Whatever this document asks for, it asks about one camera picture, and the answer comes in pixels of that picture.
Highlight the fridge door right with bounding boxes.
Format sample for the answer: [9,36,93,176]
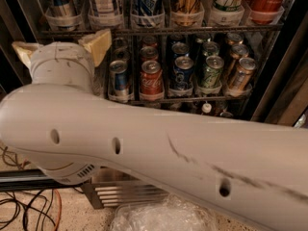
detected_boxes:
[251,13,308,126]

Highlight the blue pepsi can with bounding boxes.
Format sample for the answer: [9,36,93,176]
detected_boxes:
[170,56,193,90]
[171,42,190,59]

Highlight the red coca-cola can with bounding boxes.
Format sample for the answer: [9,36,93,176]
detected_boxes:
[141,61,163,95]
[250,0,283,24]
[140,46,159,63]

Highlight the green soda can front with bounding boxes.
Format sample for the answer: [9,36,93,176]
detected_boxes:
[198,55,224,89]

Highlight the black fridge door left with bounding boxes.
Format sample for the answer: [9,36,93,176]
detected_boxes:
[0,0,65,192]

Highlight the green soda can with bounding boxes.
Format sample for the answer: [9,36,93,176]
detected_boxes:
[202,41,219,58]
[198,55,224,89]

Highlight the gold tall can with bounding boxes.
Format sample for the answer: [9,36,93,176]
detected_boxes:
[171,0,201,26]

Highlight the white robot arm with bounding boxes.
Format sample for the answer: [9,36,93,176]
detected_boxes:
[0,30,308,231]

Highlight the blue pepsi can front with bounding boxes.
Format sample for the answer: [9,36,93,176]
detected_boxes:
[170,56,193,90]

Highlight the gold soda can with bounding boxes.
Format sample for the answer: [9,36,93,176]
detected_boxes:
[227,57,256,90]
[225,43,249,71]

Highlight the top wire shelf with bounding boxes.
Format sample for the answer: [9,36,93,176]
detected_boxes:
[41,23,283,39]

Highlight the red coca-cola can front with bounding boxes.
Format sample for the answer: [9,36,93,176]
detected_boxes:
[141,61,163,95]

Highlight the blue white tall can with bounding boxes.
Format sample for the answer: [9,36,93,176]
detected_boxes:
[132,0,162,27]

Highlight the white striped tall can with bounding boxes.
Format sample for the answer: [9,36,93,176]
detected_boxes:
[89,0,123,27]

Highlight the black cables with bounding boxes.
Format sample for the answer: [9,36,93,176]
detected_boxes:
[0,144,57,231]

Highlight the gold soda can front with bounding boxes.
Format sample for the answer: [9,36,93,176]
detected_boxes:
[227,57,256,90]

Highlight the gold can bottom shelf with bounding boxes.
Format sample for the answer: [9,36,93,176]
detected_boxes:
[219,112,233,118]

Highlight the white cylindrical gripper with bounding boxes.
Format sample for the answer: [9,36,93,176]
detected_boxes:
[12,29,112,85]

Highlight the stainless fridge base grille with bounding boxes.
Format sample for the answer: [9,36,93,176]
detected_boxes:
[81,167,167,209]

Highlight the clear plastic bag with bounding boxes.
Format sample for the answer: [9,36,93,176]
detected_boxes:
[109,194,218,231]

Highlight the red coca-cola top can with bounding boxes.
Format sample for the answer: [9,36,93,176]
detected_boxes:
[250,0,283,24]

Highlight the white cap juice bottle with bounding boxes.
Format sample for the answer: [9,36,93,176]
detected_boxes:
[201,103,212,115]

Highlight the blue redbull can middle shelf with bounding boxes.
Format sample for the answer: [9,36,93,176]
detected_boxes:
[109,60,129,96]

